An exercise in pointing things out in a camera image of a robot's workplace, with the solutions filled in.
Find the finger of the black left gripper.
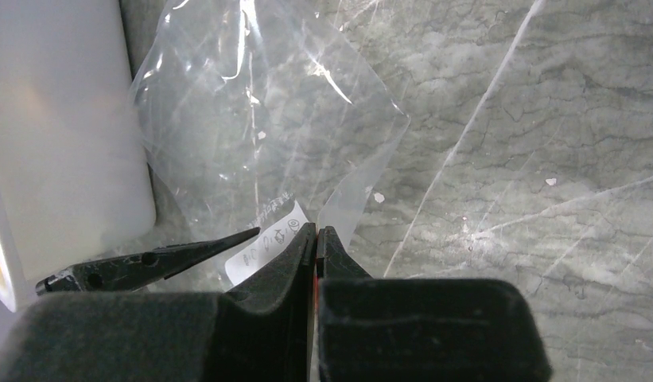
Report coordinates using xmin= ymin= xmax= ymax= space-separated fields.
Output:
xmin=35 ymin=228 xmax=260 ymax=295

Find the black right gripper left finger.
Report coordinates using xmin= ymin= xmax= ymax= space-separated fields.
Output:
xmin=0 ymin=223 xmax=317 ymax=381

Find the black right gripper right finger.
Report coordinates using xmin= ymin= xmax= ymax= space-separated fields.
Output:
xmin=316 ymin=226 xmax=553 ymax=381

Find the clear zip top bag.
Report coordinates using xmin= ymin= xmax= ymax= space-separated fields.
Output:
xmin=133 ymin=1 xmax=410 ymax=291

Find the white plastic bin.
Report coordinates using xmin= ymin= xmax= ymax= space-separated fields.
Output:
xmin=0 ymin=1 xmax=156 ymax=312

